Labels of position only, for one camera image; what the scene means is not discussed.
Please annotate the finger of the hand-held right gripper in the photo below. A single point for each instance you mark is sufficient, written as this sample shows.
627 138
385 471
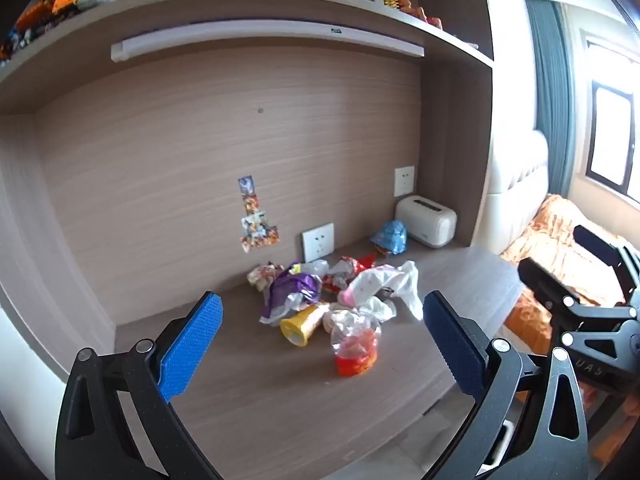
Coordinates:
550 282
597 245

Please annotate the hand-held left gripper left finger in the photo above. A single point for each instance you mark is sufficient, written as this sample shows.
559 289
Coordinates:
195 345

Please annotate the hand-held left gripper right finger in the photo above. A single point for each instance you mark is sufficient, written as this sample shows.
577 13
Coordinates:
452 340

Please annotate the purple snack wrapper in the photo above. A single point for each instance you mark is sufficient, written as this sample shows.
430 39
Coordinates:
292 290

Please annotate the red and white snack wrapper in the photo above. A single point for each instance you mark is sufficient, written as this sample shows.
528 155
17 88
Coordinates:
345 266

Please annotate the orange patterned blanket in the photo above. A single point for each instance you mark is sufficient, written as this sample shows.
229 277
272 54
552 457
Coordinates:
550 240

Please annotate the white plastic bag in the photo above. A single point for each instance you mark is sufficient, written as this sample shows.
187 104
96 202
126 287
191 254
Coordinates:
407 285

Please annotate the floral crumpled wrapper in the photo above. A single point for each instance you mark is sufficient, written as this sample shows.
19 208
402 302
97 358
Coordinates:
262 276

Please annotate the clear bag with red contents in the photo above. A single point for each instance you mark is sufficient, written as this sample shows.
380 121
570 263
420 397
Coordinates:
356 352

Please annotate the white padded headboard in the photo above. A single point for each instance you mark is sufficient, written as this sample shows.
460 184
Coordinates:
517 185

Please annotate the pink dotted white wrapper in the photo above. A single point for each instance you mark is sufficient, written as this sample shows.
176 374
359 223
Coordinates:
367 285

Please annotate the yellow paper cup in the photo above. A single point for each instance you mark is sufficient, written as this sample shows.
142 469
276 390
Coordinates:
300 325

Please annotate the dark framed window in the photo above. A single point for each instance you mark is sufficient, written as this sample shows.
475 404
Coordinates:
612 130

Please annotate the blue snack wrapper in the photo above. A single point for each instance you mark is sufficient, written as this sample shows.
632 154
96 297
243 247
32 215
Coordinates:
391 236

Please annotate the cream toaster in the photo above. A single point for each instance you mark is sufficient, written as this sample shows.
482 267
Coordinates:
425 220

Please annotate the clear crumpled plastic wrapper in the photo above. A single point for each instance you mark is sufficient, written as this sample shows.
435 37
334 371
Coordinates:
315 267

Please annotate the teal curtain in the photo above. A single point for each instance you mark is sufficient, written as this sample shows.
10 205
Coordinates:
550 100

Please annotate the white light bar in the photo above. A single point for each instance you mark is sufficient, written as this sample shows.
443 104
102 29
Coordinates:
260 32

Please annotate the wooden shelf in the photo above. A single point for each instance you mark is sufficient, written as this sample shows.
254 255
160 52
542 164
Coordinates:
250 5

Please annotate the colourful wall stickers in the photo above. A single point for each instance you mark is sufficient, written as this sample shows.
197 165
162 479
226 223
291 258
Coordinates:
255 225

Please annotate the white wall socket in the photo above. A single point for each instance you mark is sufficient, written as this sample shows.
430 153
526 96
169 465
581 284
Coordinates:
318 241
404 181

